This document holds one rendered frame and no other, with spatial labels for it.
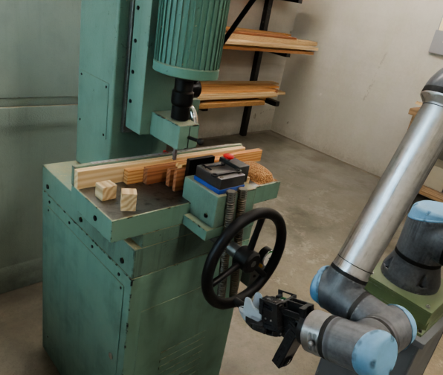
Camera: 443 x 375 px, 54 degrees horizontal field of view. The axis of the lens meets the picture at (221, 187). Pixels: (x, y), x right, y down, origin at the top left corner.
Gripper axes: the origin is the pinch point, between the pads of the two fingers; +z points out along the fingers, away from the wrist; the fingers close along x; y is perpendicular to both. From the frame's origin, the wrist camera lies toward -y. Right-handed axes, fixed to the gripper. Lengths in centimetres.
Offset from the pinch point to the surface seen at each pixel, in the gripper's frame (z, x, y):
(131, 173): 29.4, 10.8, 34.2
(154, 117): 32, 0, 49
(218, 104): 210, -191, 60
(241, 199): 4.2, -5.4, 27.2
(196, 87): 34, -18, 58
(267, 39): 195, -242, 116
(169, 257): 21.0, 6.2, 11.5
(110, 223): 16.8, 24.9, 25.2
